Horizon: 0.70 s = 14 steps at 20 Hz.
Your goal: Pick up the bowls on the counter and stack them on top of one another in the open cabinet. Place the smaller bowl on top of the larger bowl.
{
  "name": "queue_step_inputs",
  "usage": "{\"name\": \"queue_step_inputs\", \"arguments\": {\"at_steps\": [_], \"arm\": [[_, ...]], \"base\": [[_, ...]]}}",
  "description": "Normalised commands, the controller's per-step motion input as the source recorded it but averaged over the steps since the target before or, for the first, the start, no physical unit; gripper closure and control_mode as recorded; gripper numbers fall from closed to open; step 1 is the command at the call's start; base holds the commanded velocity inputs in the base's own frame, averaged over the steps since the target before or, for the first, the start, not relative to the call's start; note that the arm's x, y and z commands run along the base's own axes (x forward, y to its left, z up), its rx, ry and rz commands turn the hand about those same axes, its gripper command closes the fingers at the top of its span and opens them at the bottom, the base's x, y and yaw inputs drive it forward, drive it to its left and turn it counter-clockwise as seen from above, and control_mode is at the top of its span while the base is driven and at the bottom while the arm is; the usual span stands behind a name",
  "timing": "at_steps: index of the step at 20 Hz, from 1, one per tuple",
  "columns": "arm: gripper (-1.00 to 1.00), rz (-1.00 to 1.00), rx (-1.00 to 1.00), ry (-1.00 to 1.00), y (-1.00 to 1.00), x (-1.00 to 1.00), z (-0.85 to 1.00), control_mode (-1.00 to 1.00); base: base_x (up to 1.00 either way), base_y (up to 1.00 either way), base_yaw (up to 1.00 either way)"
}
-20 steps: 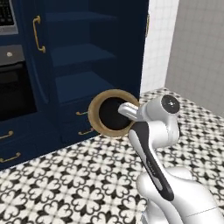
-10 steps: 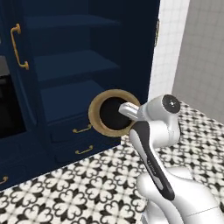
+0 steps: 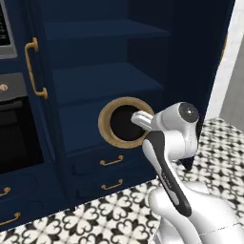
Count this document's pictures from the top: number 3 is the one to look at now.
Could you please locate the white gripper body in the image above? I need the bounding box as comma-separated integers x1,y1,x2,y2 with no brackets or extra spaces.
131,110,155,132

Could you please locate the tan bowl with black inside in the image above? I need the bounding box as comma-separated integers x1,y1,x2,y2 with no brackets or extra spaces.
97,96,156,150

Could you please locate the navy cabinet shelf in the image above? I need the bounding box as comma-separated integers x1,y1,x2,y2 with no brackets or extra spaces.
51,61,165,108
44,18,170,42

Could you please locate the navy cabinet drawer front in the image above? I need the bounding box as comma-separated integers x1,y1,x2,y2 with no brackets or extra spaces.
75,171,157,200
71,148,151,176

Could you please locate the navy cabinet door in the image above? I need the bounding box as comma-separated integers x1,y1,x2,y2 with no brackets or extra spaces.
168,0,236,123
22,0,71,213

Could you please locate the navy open cabinet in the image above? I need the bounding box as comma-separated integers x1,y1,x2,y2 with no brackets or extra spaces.
40,0,236,208

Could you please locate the black built-in oven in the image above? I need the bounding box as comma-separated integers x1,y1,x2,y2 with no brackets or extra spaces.
0,71,46,175

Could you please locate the grey microwave oven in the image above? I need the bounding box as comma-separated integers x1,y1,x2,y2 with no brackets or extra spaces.
0,0,19,60

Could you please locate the brass drawer handle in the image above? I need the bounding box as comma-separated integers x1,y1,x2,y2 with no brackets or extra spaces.
100,178,125,192
0,212,22,227
0,186,11,197
99,154,125,167

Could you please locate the long brass door handle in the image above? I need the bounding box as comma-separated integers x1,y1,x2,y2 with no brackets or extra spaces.
219,31,230,65
24,36,50,100

